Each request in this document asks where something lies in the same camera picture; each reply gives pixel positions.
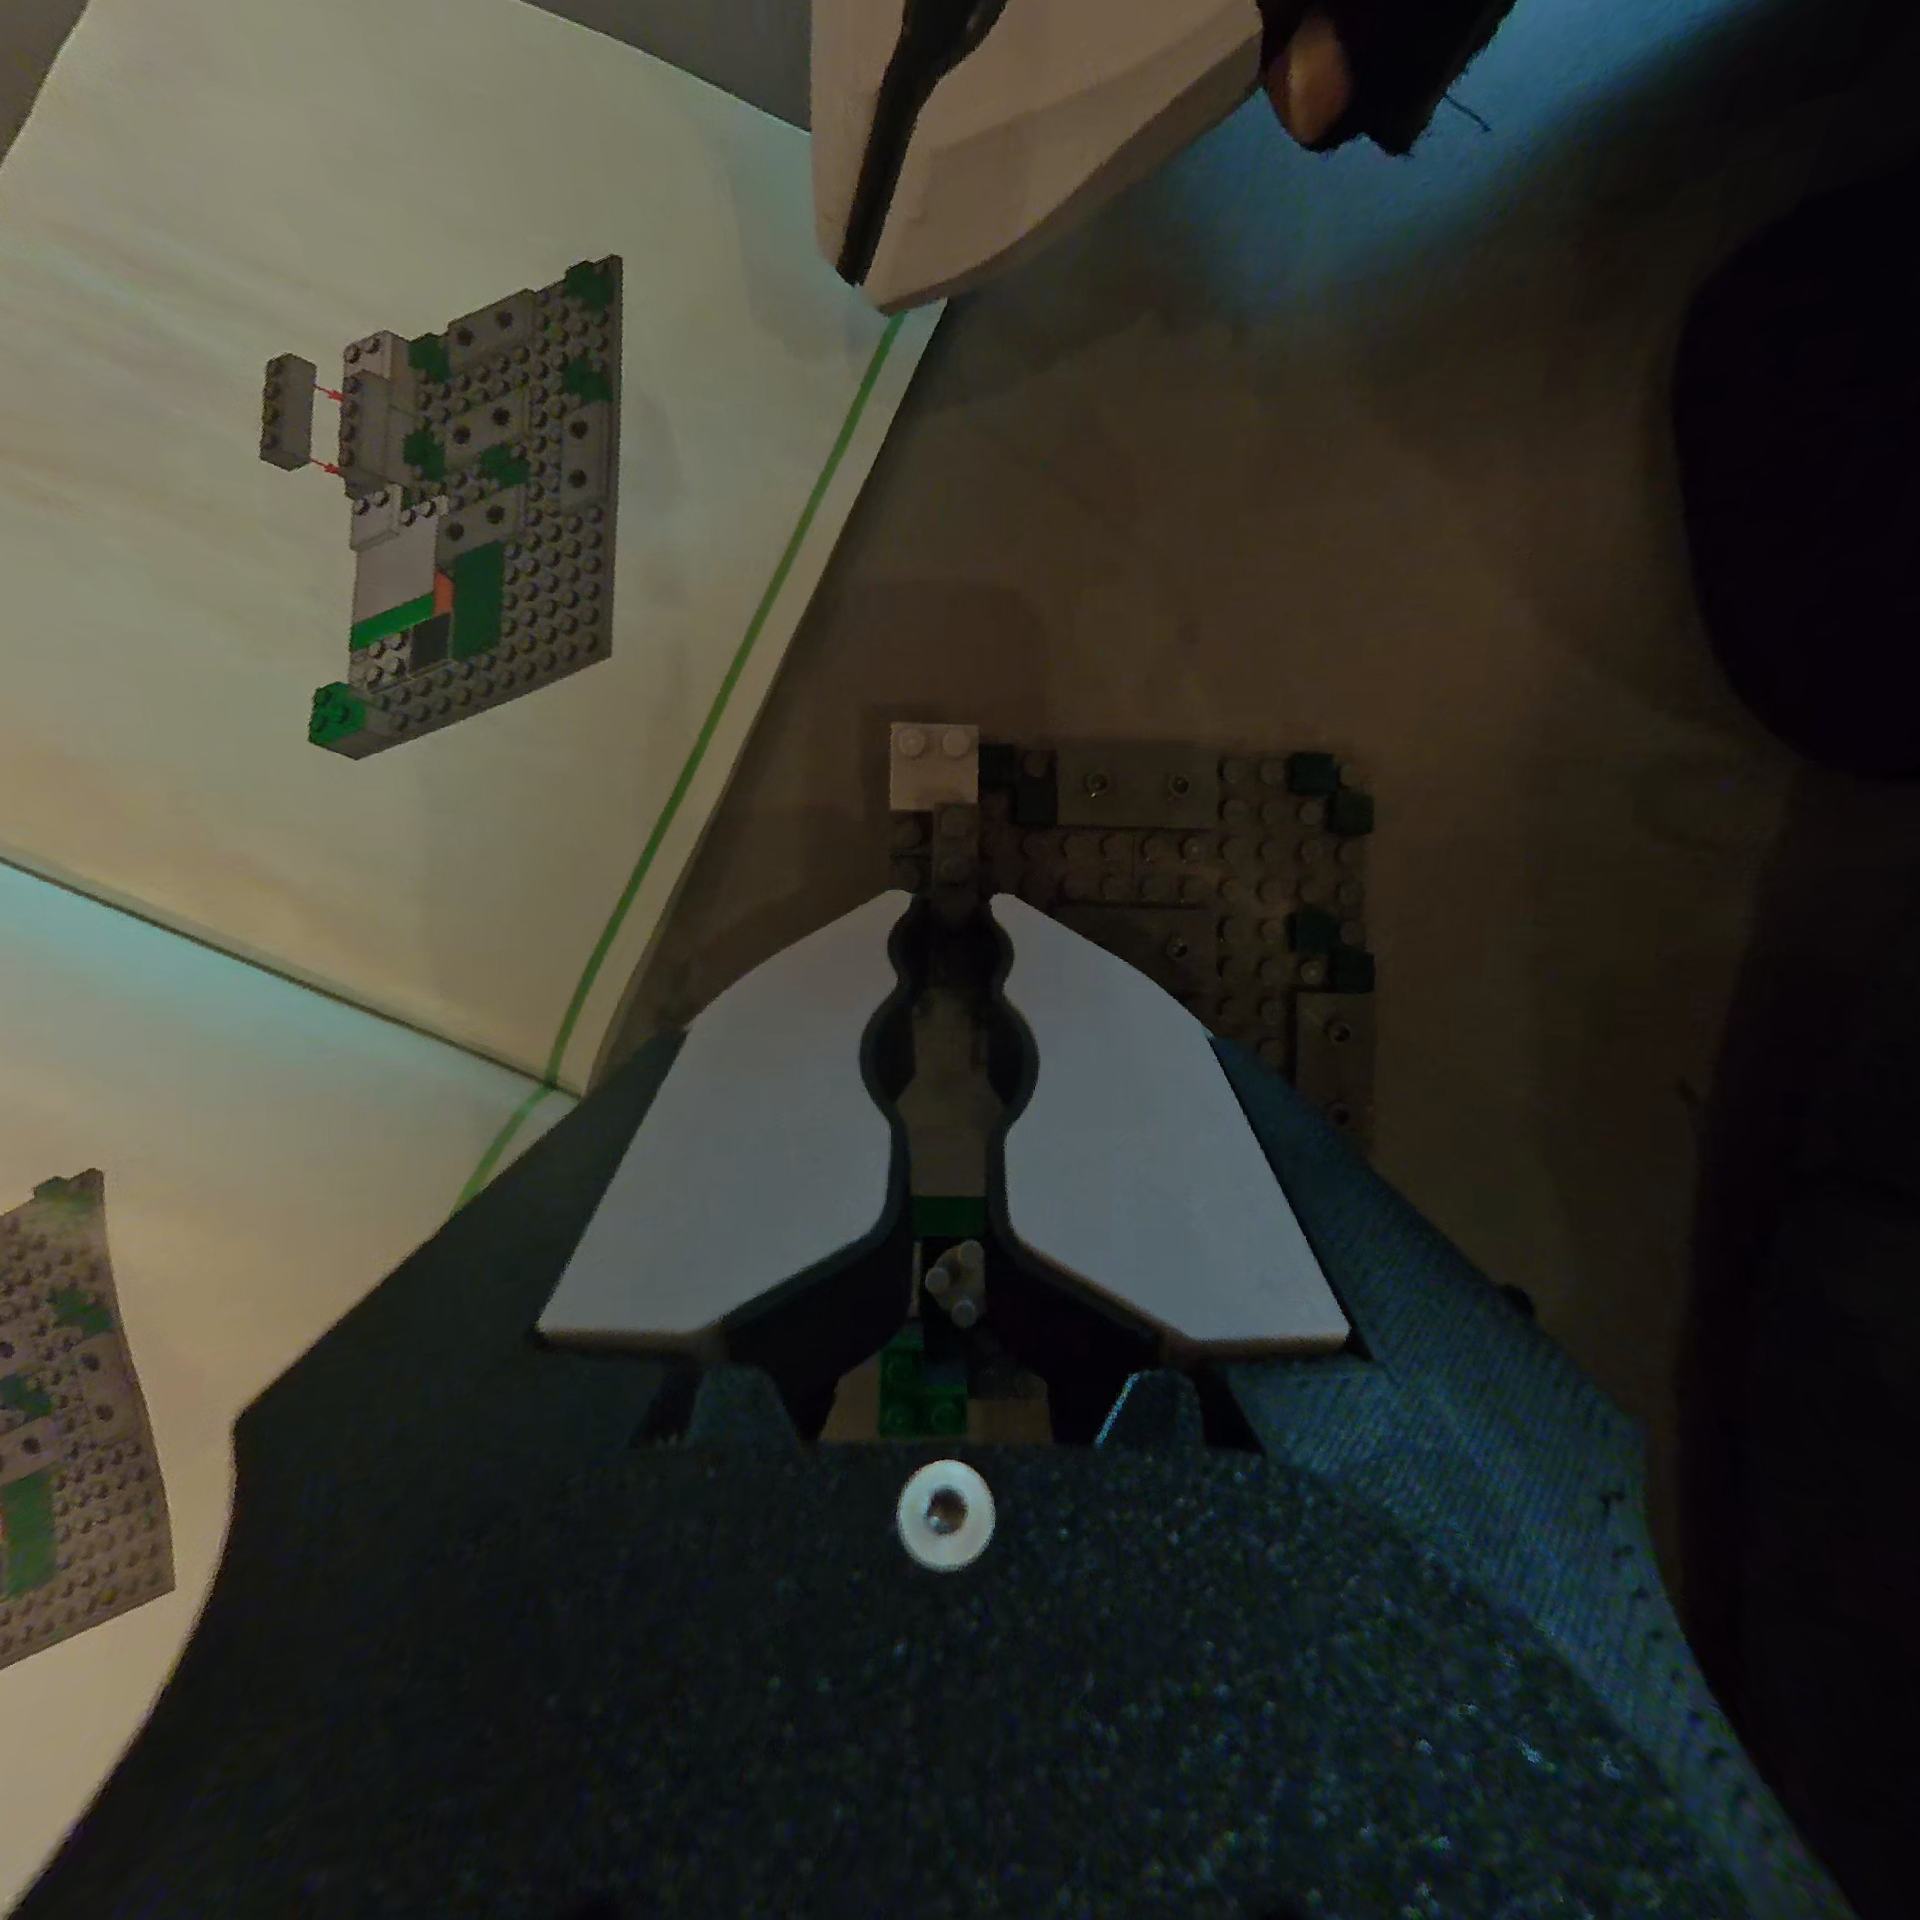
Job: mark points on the grey brick baseplate model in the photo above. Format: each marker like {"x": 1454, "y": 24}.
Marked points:
{"x": 1171, "y": 869}

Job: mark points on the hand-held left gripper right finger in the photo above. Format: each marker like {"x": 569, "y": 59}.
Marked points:
{"x": 1155, "y": 1155}

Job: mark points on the person's right hand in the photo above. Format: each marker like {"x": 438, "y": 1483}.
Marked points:
{"x": 1317, "y": 76}

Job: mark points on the black dimpled chair armrest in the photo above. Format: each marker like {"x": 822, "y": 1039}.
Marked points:
{"x": 1815, "y": 482}

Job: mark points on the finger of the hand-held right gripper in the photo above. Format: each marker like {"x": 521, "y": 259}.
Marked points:
{"x": 845, "y": 90}
{"x": 1080, "y": 120}

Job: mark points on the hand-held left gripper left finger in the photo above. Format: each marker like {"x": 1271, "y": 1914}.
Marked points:
{"x": 721, "y": 1142}

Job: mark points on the brick instruction booklet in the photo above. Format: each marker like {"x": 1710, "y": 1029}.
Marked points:
{"x": 224, "y": 226}

